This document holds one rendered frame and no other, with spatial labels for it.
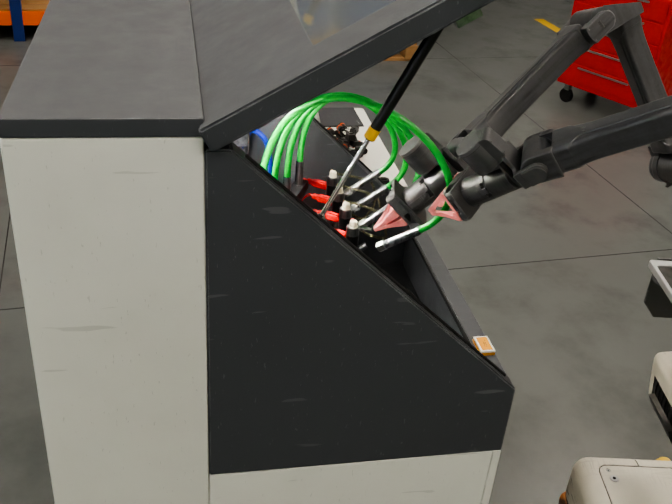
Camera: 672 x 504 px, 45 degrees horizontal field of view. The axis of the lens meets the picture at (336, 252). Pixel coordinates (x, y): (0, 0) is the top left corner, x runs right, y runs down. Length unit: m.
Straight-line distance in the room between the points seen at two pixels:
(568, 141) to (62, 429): 0.98
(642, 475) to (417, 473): 1.01
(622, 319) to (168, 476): 2.52
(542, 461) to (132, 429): 1.71
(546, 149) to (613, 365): 2.09
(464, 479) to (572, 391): 1.53
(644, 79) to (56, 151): 1.21
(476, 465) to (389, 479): 0.18
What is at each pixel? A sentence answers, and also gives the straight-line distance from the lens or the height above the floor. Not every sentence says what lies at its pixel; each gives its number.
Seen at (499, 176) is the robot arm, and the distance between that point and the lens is 1.45.
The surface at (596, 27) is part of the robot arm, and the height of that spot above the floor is 1.53.
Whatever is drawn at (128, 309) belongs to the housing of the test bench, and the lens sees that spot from 1.34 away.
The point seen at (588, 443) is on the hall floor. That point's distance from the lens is 3.02.
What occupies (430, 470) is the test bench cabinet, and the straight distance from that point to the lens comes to 1.69.
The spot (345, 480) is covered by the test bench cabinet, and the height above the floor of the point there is 0.75.
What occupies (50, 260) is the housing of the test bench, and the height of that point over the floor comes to 1.27.
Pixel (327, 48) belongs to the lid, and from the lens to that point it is 1.20.
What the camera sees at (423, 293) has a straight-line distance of 1.99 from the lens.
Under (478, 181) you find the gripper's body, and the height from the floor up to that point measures 1.32.
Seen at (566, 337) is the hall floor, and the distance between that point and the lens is 3.49.
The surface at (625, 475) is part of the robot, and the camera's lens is 2.52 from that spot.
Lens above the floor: 1.94
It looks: 31 degrees down
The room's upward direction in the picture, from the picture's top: 5 degrees clockwise
